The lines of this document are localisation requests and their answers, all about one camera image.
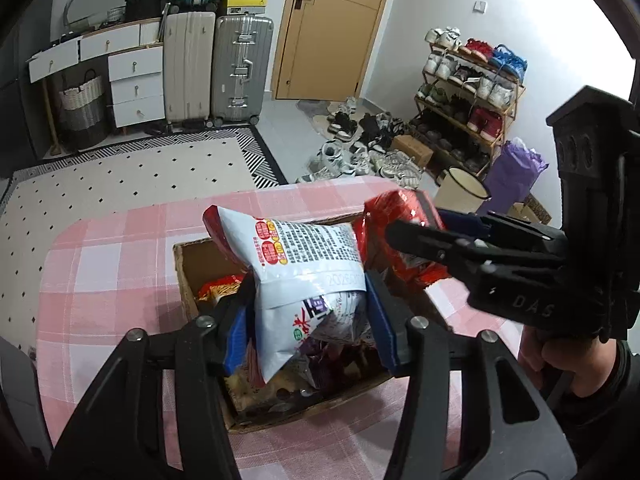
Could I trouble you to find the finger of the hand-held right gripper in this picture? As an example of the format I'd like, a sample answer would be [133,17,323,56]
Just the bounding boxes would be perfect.
[384,220,567,287]
[438,209,569,249]

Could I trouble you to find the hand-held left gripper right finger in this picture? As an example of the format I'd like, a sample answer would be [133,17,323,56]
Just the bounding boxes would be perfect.
[364,270,579,480]

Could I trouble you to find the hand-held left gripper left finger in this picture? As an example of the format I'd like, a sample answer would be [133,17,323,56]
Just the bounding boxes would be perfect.
[49,273,257,480]

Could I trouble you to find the red snack packet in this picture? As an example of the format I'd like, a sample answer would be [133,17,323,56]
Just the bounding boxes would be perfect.
[362,188,451,289]
[197,274,247,304]

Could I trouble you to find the purple snack packet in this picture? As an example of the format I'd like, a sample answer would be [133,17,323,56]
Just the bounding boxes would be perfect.
[299,337,352,392]

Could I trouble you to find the brown cardboard box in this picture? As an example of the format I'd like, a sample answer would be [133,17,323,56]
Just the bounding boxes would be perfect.
[172,209,452,434]

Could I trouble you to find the white chip bag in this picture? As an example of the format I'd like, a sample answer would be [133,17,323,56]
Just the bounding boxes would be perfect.
[202,204,372,384]

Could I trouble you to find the person's right forearm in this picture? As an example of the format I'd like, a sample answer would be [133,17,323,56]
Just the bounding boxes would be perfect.
[550,340,640,443]

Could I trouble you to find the person's right hand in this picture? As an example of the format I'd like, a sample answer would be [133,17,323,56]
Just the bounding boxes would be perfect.
[517,327,624,399]

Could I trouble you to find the cream waste bin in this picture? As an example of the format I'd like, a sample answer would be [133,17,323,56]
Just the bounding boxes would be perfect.
[435,167,494,214]

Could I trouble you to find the printed cardboard carton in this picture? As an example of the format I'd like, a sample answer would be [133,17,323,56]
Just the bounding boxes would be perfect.
[507,194,554,227]

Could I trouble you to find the purple bag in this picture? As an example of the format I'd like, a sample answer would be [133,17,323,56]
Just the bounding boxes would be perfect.
[477,139,550,212]

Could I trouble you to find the small cardboard box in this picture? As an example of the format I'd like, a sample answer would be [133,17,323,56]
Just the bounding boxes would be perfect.
[389,134,435,169]

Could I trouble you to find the pile of sneakers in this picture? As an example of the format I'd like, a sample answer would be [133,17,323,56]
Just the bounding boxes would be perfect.
[294,97,426,187]

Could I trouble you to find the wooden shoe rack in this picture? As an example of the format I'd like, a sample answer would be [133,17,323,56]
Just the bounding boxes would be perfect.
[414,41,527,179]

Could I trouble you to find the rows of racked shoes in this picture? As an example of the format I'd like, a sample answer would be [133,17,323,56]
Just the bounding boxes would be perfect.
[417,26,529,172]

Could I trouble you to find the pink checked tablecloth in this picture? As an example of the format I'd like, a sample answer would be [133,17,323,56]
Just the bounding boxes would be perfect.
[32,174,532,480]

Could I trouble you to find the grey door mat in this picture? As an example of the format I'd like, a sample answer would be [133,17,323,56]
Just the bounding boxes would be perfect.
[297,98,352,134]

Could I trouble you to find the patterned cream rug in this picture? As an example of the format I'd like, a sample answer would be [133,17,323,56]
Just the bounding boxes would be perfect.
[0,127,289,357]

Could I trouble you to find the wooden door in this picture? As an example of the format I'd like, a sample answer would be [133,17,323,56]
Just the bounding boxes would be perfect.
[272,0,399,102]

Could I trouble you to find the silver suitcase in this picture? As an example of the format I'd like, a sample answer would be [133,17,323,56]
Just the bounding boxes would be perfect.
[209,13,275,127]

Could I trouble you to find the beige suitcase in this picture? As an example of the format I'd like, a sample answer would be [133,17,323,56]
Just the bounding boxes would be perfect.
[163,7,217,129]

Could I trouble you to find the white dressing table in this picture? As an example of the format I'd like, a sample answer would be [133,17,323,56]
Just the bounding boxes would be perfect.
[27,17,166,137]

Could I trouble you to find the woven laundry basket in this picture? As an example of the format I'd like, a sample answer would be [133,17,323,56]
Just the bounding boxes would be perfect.
[55,72,109,149]

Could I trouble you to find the yellow shoe box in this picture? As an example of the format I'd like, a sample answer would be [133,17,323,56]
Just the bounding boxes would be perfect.
[218,0,266,17]

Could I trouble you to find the black bag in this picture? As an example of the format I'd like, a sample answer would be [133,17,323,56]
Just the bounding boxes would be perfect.
[123,0,174,24]

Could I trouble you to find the arched silver mirror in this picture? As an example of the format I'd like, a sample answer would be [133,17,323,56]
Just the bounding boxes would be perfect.
[63,0,139,29]

